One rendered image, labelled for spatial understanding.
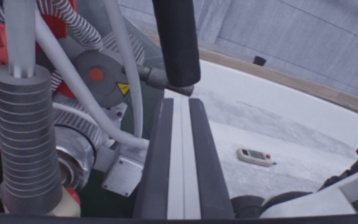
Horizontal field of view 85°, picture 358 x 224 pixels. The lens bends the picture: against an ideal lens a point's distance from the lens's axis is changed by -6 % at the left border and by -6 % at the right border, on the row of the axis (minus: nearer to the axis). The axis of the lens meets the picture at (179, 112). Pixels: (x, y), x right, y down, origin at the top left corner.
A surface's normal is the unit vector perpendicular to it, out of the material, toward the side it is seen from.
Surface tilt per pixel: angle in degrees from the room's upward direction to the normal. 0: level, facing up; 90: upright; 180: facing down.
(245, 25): 90
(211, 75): 90
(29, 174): 87
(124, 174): 81
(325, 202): 58
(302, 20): 90
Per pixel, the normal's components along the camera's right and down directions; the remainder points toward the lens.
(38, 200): 0.60, 0.54
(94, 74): 0.00, 0.52
